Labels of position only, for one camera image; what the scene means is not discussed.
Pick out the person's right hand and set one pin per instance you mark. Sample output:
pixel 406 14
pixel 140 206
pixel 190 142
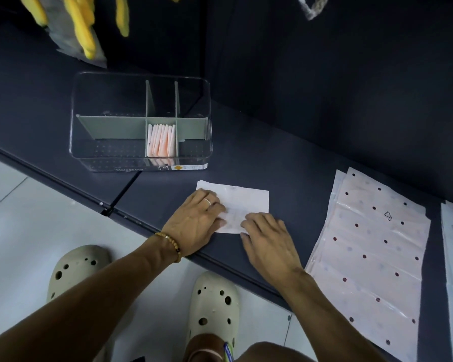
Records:
pixel 273 248

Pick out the person's left hand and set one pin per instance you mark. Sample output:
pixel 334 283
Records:
pixel 194 226

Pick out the pink bags row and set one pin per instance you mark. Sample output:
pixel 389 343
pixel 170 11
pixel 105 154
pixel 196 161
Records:
pixel 249 199

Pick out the stack of polka dot bags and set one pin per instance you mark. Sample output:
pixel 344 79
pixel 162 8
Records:
pixel 373 252

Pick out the clear plastic organizer box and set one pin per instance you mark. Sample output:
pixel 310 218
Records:
pixel 109 128

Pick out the person's right forearm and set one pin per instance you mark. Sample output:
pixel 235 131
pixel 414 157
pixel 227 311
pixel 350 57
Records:
pixel 328 320

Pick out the person's left forearm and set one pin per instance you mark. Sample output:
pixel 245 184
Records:
pixel 75 309

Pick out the person's right leg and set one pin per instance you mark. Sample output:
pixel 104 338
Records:
pixel 272 352

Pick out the cream right clog shoe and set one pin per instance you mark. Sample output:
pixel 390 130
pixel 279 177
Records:
pixel 211 297

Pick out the cream clog shoe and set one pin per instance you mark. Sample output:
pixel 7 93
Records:
pixel 211 297
pixel 75 267

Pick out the cream left clog shoe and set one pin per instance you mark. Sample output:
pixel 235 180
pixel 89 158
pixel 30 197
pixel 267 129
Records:
pixel 75 267

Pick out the small black square object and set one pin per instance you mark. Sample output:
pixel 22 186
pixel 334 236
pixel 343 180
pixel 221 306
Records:
pixel 137 360

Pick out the dark blue sofa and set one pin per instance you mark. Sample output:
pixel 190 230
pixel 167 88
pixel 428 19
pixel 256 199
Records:
pixel 324 90

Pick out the grey plush toy yellow feet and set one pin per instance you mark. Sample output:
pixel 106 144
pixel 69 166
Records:
pixel 81 30

